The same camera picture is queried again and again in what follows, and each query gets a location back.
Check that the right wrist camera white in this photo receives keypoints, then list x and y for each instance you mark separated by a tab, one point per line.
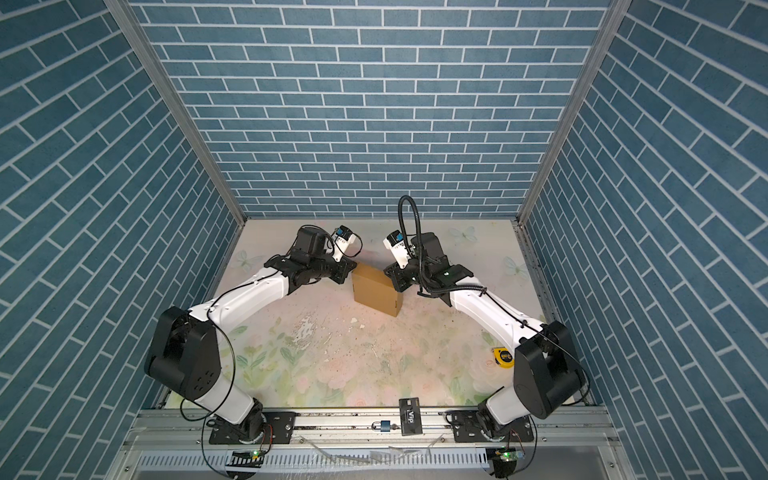
395	244

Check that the aluminium corner post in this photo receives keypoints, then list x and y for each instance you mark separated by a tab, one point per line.
129	25
606	33

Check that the black VIP card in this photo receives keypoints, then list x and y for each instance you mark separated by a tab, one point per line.
410	416

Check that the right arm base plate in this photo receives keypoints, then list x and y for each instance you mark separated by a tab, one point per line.
468	427

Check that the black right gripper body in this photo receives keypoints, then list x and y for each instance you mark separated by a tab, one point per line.
413	274

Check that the aluminium front rail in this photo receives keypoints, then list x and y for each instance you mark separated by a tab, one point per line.
351	427

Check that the small padlock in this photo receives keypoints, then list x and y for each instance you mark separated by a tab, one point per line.
382	426

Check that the white slotted cable duct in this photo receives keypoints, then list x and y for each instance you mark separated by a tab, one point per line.
307	460

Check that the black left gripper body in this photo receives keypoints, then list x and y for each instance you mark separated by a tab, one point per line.
325	266

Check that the aluminium corner post left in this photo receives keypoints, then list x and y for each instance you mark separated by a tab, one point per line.
129	25

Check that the controller board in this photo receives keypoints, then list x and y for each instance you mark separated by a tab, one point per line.
246	461
503	462

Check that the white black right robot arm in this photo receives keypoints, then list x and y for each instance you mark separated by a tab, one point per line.
546	372

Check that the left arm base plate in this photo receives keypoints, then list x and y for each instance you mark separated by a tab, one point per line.
258	427

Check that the aluminium corner post right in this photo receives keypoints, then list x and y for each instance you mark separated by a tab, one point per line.
606	33

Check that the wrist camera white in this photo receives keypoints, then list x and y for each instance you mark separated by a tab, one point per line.
395	244
342	239

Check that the right controller board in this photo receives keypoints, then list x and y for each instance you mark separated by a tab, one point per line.
503	462

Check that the yellow tape measure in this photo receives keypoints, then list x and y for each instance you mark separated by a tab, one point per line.
503	357

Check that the left controller board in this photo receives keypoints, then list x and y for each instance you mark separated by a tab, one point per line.
246	461

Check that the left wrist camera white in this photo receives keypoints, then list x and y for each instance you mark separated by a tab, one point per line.
342	239

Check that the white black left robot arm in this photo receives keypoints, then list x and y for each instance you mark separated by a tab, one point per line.
184	353

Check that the brown cardboard box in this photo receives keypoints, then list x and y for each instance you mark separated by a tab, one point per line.
372	288

